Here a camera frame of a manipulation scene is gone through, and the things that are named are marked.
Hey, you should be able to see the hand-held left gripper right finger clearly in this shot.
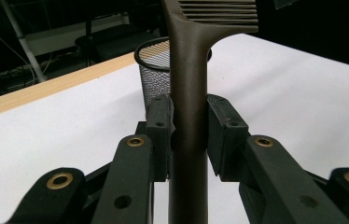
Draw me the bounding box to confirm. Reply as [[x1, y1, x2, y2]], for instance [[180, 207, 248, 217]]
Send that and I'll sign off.
[[206, 93, 251, 183]]

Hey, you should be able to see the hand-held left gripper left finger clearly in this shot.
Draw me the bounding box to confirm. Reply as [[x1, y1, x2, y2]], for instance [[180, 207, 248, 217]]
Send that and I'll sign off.
[[146, 93, 176, 183]]

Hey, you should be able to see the dark brown comb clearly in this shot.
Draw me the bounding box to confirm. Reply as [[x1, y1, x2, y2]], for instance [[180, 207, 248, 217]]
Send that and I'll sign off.
[[160, 0, 259, 224]]

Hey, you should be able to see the black mesh pen holder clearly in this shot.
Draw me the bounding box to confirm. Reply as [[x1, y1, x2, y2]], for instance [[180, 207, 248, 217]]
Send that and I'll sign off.
[[133, 36, 213, 120]]

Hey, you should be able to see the black chair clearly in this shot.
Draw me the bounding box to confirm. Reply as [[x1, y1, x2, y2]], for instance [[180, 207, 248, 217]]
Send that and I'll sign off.
[[74, 18, 165, 63]]

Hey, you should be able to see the white table sheet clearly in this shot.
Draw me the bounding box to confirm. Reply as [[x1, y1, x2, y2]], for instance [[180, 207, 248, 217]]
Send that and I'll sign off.
[[0, 33, 349, 224]]

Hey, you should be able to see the white metal stand leg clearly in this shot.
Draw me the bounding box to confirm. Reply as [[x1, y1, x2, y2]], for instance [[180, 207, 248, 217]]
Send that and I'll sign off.
[[0, 0, 48, 84]]

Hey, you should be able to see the white cable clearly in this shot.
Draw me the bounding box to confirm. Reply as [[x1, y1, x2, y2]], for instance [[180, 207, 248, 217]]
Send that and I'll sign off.
[[0, 15, 54, 87]]

